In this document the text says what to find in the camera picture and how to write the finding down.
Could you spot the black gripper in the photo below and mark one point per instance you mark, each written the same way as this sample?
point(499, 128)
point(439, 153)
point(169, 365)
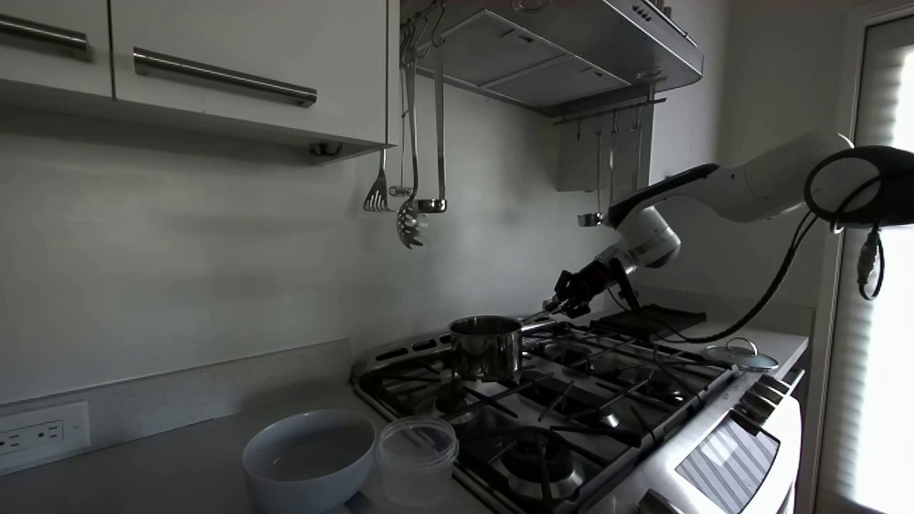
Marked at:
point(609, 273)

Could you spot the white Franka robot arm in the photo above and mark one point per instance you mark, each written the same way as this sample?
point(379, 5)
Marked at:
point(761, 186)

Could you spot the stainless steel gas stove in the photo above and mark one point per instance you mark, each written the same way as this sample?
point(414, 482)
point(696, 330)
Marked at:
point(588, 417)

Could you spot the glass pot lid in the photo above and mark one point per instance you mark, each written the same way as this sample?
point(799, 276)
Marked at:
point(746, 355)

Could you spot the silver stove knob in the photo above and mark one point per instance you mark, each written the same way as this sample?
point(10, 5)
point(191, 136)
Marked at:
point(775, 386)
point(761, 400)

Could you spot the black griddle tray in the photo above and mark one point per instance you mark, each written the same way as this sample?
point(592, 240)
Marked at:
point(651, 322)

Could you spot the hanging pasta spoon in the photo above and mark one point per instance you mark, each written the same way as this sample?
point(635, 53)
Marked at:
point(408, 223)

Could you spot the hanging metal ladle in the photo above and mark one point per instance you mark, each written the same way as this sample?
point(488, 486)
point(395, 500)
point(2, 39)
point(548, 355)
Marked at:
point(438, 145)

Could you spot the hanging metal spatula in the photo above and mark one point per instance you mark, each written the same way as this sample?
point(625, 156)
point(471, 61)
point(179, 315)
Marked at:
point(378, 195)

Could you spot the clear plastic container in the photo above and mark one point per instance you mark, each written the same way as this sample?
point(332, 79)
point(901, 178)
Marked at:
point(414, 466)

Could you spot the stainless steel range hood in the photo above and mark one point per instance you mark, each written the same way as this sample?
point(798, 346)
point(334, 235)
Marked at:
point(561, 46)

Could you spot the white window blind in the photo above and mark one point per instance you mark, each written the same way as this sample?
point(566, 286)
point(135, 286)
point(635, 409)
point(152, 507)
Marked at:
point(886, 382)

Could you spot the wide white cabinet door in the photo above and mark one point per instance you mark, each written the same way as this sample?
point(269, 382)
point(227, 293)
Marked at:
point(258, 39)

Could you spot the narrow white cabinet door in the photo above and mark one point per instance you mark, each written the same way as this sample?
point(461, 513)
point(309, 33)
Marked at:
point(47, 68)

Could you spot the metal utensil rail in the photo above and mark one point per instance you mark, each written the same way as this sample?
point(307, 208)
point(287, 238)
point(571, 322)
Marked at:
point(609, 108)

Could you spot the white double wall outlet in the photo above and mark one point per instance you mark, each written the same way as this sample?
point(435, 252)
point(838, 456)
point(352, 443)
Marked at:
point(37, 435)

